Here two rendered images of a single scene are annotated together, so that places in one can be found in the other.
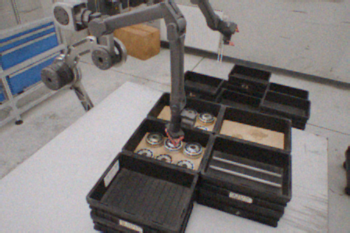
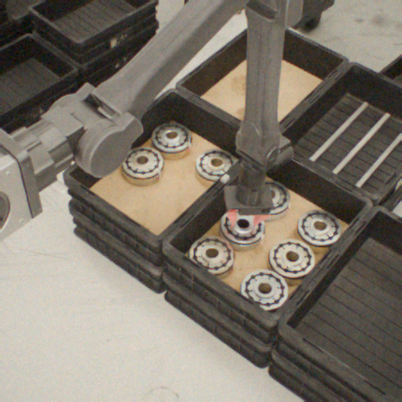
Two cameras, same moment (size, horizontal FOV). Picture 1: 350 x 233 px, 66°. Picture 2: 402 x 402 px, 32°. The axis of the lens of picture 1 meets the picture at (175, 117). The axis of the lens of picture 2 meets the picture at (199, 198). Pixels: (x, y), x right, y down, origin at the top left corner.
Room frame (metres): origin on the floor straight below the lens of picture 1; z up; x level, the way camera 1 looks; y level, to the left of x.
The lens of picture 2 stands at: (0.87, 0.95, 2.12)
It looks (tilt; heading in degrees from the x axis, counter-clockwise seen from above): 51 degrees down; 289
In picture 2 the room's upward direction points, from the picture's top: 3 degrees clockwise
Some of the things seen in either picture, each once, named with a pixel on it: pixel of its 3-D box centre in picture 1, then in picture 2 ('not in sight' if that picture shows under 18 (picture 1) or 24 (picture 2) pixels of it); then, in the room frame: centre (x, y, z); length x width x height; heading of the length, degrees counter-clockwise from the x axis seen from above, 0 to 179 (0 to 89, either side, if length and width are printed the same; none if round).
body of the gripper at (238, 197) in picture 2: (175, 126); (249, 190); (1.09, 0.00, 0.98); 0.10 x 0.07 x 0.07; 27
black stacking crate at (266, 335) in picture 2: (169, 150); (267, 240); (1.03, 0.03, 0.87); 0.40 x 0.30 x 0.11; 73
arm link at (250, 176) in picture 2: (176, 117); (255, 169); (1.08, -0.01, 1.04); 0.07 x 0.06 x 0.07; 67
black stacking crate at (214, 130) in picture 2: (185, 118); (165, 174); (1.31, -0.06, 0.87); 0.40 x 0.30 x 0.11; 73
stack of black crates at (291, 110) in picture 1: (279, 123); (99, 51); (1.99, -0.96, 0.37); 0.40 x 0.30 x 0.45; 67
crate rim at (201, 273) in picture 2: (169, 143); (270, 225); (1.03, 0.03, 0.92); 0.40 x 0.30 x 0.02; 73
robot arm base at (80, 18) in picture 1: (85, 17); (32, 158); (1.28, 0.45, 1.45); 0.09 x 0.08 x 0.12; 157
